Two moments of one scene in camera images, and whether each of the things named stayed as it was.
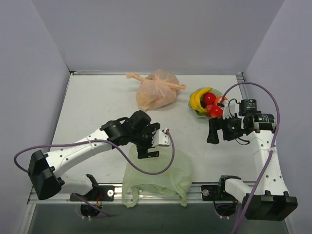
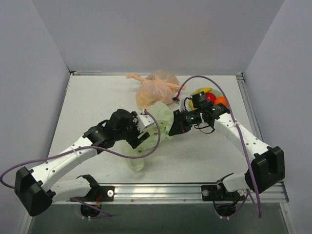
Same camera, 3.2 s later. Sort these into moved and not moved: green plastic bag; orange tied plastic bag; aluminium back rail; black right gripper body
Moved: green plastic bag; black right gripper body
Not moved: aluminium back rail; orange tied plastic bag
